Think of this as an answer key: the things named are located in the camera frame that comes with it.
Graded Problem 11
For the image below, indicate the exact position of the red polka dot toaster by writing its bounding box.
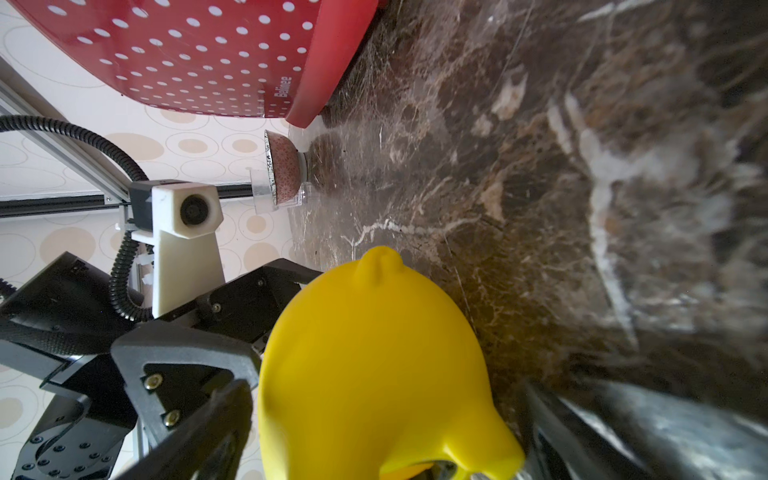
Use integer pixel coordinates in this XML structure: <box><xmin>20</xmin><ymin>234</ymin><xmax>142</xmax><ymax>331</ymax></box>
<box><xmin>15</xmin><ymin>1</ymin><xmax>380</xmax><ymax>128</ymax></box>

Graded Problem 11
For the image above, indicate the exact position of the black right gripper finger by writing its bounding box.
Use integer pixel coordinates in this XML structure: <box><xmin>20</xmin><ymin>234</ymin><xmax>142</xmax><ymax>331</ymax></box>
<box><xmin>520</xmin><ymin>381</ymin><xmax>767</xmax><ymax>479</ymax></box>

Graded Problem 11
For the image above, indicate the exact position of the yellow piggy bank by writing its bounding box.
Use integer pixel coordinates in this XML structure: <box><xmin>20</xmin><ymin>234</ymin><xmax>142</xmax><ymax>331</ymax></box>
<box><xmin>257</xmin><ymin>246</ymin><xmax>525</xmax><ymax>479</ymax></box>

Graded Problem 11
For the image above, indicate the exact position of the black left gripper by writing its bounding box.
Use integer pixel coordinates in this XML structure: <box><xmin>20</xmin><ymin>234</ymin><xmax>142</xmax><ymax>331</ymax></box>
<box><xmin>1</xmin><ymin>253</ymin><xmax>317</xmax><ymax>479</ymax></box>

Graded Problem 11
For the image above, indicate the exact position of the floral patterned bowl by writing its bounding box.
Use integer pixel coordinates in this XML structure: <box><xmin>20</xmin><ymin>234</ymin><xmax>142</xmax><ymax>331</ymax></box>
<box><xmin>264</xmin><ymin>130</ymin><xmax>307</xmax><ymax>196</ymax></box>

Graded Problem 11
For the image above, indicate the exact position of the aluminium frame rail back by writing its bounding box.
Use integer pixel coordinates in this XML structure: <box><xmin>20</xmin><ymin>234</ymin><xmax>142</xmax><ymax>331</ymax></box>
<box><xmin>1</xmin><ymin>59</ymin><xmax>130</xmax><ymax>203</ymax></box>

